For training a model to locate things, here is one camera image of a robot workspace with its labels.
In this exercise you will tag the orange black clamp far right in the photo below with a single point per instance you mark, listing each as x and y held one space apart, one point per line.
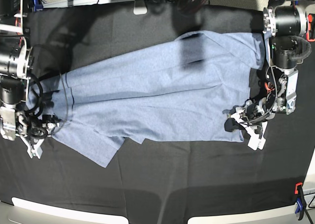
310 35

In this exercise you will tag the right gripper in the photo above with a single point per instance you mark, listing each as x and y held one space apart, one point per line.
34 130

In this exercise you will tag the black table cloth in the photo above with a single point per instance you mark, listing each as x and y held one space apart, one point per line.
162 181

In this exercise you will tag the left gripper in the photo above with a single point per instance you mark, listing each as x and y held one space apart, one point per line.
251 113

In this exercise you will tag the light blue t-shirt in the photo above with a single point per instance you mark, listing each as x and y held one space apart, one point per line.
176 91

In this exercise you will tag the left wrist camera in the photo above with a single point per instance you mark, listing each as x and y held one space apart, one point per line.
257 137

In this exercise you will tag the orange blue clamp near right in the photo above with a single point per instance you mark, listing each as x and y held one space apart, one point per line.
300 201

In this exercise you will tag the white camera stand base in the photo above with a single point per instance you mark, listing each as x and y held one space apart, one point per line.
140 7

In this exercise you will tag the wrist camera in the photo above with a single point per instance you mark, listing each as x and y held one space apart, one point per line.
257 137
34 150

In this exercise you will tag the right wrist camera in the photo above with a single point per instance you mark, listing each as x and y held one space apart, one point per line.
34 150

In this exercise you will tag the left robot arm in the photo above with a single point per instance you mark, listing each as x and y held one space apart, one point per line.
291 32

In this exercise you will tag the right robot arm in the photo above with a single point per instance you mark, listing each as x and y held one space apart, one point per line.
20 90

